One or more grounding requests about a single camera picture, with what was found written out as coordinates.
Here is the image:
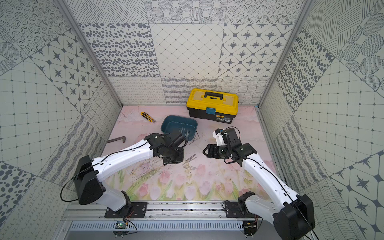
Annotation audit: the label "teal plastic storage box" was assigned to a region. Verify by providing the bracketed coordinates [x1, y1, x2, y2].
[161, 115, 198, 142]

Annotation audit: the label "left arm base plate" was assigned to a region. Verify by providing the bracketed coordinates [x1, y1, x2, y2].
[104, 202, 148, 219]

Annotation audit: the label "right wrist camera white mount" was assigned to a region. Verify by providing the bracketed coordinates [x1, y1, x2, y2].
[213, 129, 226, 146]

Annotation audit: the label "aluminium mounting rail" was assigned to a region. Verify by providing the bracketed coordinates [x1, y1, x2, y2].
[62, 196, 280, 221]

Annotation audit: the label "dark metal hex key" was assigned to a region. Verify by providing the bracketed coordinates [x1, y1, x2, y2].
[107, 136, 126, 143]

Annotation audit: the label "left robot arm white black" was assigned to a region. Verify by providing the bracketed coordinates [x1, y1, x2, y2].
[73, 131, 188, 217]

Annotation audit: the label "yellow black toolbox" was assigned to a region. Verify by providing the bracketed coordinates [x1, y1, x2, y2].
[186, 89, 239, 124]

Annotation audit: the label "yellow utility knife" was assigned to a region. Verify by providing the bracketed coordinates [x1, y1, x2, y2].
[141, 112, 156, 123]

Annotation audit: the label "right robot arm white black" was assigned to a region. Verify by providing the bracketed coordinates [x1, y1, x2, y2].
[203, 127, 315, 240]

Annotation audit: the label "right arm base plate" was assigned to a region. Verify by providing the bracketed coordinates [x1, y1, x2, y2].
[222, 200, 261, 219]

